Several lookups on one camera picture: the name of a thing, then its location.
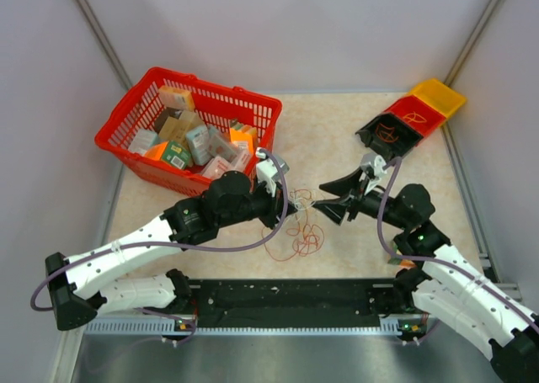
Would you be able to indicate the black plastic bin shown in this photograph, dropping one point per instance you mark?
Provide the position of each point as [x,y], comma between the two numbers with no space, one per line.
[388,136]

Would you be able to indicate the pale blue box in basket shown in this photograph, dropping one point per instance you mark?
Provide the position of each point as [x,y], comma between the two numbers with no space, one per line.
[198,140]

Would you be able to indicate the yellow plastic bin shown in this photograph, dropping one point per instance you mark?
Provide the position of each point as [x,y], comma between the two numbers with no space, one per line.
[438,96]

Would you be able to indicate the red plastic bin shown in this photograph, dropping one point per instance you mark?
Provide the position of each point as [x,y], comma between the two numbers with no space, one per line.
[417,115]

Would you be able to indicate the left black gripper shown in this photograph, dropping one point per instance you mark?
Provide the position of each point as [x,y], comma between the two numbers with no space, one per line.
[275,205]

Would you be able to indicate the tan box in basket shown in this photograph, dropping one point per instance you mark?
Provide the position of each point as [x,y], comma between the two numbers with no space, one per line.
[176,127]

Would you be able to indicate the bright orange pack in basket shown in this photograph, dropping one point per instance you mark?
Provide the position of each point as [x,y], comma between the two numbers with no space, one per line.
[243,136]

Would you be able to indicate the red plastic shopping basket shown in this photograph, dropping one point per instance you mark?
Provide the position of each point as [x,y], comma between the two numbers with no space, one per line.
[216,104]

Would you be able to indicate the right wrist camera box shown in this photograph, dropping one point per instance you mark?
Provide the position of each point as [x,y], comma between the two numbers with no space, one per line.
[375,168]

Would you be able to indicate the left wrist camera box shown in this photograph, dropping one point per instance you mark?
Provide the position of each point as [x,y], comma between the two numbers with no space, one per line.
[267,171]

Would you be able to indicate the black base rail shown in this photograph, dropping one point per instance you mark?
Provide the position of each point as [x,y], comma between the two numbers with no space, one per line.
[277,307]

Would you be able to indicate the green orange box in basket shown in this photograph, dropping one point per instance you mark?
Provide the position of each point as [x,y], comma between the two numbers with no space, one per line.
[172,153]

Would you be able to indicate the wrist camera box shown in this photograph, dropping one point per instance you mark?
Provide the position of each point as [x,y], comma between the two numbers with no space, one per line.
[375,168]
[267,171]

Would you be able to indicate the pink white box in basket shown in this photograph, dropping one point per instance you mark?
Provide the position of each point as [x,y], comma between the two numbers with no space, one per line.
[218,165]

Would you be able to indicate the green orange sponge pack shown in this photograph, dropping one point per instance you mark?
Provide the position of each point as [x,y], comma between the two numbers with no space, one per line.
[401,263]

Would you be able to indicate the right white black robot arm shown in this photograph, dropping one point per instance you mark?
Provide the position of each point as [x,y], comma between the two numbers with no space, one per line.
[442,283]

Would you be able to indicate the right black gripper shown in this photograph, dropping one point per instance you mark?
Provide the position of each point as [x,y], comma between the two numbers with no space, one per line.
[335,210]

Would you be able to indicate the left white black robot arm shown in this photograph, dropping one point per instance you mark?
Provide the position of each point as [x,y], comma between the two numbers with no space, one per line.
[84,286]

